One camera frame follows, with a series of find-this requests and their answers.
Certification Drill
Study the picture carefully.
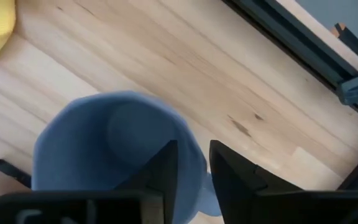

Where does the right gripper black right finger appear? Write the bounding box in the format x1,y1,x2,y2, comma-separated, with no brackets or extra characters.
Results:
209,139,358,224

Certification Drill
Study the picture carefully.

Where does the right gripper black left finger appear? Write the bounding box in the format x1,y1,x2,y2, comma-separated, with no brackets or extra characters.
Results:
0,139,179,224

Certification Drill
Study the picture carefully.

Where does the blue-grey ceramic mug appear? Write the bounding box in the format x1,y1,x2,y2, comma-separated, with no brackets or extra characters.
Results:
31,90,223,224

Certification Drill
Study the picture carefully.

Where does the wooden tray with black frame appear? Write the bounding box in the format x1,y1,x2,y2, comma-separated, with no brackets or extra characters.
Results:
0,158,33,205

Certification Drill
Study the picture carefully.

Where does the black aluminium table frame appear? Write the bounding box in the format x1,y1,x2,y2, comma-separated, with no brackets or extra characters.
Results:
221,0,358,191

